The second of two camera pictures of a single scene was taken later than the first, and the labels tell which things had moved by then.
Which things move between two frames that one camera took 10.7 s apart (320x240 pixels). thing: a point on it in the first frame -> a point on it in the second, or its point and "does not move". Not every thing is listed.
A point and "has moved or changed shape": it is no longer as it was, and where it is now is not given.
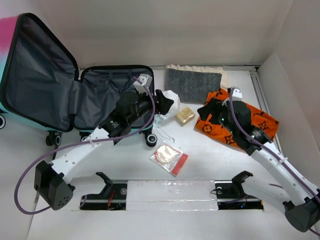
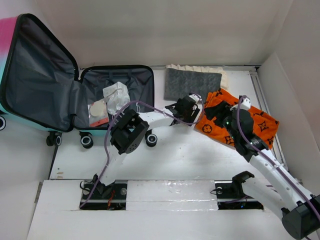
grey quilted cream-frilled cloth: x=192 y=84 does not move
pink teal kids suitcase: x=42 y=89 does not move
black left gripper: x=161 y=104 -> x=192 y=113
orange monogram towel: x=214 y=129 does not move
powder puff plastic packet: x=169 y=158 -> x=98 y=113
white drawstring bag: x=160 y=119 has moved or changed shape
